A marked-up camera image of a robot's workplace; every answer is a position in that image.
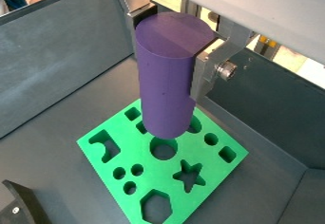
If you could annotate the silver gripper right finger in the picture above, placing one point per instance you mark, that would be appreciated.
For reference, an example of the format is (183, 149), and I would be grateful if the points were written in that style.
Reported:
(212, 63)

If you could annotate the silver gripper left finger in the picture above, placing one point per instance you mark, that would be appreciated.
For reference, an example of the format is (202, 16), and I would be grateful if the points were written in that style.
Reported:
(136, 16)

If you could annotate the black bracket with screw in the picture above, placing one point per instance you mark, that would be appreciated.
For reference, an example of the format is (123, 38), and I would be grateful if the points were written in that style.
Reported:
(24, 210)

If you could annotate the green shape sorting board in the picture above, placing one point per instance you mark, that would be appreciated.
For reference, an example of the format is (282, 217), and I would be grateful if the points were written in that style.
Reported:
(159, 178)

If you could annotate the purple cylinder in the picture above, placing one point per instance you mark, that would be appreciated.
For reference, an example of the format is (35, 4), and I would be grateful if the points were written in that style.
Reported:
(170, 38)

